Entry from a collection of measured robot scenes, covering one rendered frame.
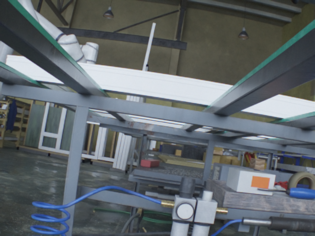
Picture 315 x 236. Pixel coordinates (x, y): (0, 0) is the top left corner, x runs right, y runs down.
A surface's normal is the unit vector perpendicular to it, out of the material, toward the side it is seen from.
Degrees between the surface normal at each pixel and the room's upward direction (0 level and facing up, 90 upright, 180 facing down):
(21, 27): 90
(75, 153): 90
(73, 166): 90
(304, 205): 90
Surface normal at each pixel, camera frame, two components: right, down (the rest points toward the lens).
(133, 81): -0.01, -0.06
